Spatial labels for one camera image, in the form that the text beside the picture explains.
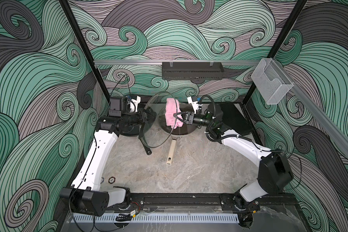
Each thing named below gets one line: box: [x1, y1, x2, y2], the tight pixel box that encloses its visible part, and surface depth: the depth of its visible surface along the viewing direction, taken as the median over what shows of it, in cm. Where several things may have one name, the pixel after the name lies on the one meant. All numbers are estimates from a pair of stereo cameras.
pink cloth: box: [164, 98, 184, 130], surface depth 69 cm
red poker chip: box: [108, 176, 116, 185], surface depth 83 cm
